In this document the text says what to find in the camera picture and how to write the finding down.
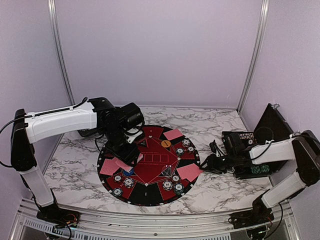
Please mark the left aluminium frame post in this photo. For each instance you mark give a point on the left aluminium frame post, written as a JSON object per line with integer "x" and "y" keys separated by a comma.
{"x": 59, "y": 50}

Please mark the single red playing card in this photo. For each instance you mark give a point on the single red playing card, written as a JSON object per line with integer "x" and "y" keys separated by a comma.
{"x": 109, "y": 167}

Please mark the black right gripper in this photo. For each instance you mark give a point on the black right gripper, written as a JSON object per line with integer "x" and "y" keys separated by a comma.
{"x": 212, "y": 166}

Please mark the clear round dealer button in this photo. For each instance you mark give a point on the clear round dealer button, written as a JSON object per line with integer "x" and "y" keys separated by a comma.
{"x": 167, "y": 171}

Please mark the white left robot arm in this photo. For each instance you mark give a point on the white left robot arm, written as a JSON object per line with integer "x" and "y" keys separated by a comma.
{"x": 35, "y": 136}

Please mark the right aluminium frame post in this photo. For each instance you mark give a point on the right aluminium frame post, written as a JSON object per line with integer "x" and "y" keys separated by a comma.
{"x": 257, "y": 47}

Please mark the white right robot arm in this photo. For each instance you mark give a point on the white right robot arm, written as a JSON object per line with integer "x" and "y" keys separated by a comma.
{"x": 300, "y": 152}

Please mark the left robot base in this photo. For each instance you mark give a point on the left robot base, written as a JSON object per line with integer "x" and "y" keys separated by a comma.
{"x": 59, "y": 216}

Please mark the blue small blind button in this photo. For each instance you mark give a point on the blue small blind button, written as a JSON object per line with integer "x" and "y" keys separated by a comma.
{"x": 128, "y": 173}

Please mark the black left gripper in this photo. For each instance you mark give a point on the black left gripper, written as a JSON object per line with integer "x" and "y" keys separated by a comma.
{"x": 127, "y": 156}

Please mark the aluminium frame post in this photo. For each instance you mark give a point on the aluminium frame post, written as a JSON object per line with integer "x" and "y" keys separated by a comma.
{"x": 59, "y": 50}
{"x": 257, "y": 47}

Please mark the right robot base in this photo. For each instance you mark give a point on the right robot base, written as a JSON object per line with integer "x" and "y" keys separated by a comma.
{"x": 250, "y": 218}

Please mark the red playing card deck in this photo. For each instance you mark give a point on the red playing card deck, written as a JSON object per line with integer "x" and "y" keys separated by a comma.
{"x": 140, "y": 157}

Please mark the round red black poker mat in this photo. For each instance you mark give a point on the round red black poker mat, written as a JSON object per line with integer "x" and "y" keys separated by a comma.
{"x": 148, "y": 188}

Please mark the aluminium front rail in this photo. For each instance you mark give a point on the aluminium front rail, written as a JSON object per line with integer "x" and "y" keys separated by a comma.
{"x": 105, "y": 225}

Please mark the black poker chip case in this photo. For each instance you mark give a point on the black poker chip case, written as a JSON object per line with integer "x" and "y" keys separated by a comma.
{"x": 271, "y": 127}

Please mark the orange big blind button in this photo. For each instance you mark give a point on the orange big blind button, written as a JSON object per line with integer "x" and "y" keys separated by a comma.
{"x": 166, "y": 143}

